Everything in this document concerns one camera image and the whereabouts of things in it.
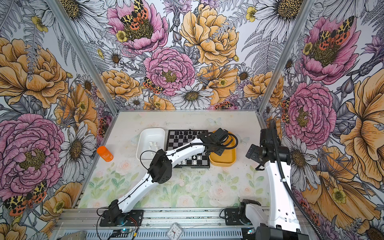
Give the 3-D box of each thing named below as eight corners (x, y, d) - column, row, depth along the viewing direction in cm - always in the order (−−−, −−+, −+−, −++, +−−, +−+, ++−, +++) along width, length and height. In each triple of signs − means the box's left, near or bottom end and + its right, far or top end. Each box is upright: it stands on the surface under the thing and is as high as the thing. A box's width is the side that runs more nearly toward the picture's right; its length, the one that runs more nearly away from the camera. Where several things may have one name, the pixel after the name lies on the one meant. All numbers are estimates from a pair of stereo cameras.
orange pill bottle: (102, 162, 95) (94, 154, 88) (105, 154, 99) (98, 146, 92) (111, 162, 95) (104, 154, 88) (115, 154, 99) (108, 146, 92)
